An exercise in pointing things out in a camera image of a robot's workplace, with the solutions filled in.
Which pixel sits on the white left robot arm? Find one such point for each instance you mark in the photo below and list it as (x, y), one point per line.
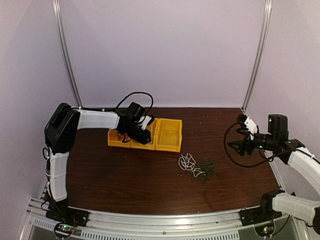
(61, 130)

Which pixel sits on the aluminium frame post left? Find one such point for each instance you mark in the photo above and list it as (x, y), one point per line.
(56, 4)

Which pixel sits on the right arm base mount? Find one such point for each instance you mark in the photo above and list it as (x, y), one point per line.
(262, 213)

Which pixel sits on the yellow bin right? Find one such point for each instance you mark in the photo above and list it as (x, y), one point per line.
(168, 135)

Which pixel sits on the yellow bin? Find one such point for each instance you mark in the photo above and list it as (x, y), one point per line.
(153, 127)
(115, 139)
(168, 135)

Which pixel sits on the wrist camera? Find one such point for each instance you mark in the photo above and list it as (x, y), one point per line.
(247, 124)
(145, 121)

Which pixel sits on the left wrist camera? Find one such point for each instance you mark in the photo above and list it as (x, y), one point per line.
(145, 121)

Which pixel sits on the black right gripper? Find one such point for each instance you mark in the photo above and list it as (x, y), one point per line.
(241, 144)

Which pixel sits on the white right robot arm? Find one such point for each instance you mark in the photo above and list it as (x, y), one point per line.
(293, 153)

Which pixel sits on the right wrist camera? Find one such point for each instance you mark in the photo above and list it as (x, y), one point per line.
(247, 124)

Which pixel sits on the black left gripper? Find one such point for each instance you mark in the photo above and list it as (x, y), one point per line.
(143, 139)

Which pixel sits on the aluminium frame post right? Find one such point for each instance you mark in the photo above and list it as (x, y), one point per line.
(264, 31)

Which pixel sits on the aluminium frame post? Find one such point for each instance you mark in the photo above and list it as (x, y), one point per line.
(56, 4)
(264, 31)

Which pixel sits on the yellow bin left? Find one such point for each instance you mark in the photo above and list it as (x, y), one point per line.
(115, 139)

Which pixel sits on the aluminium front rail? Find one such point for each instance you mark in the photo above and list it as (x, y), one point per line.
(221, 225)

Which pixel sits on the yellow bin middle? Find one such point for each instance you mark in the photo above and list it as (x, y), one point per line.
(153, 127)

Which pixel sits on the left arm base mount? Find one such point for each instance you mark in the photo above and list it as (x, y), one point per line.
(67, 219)

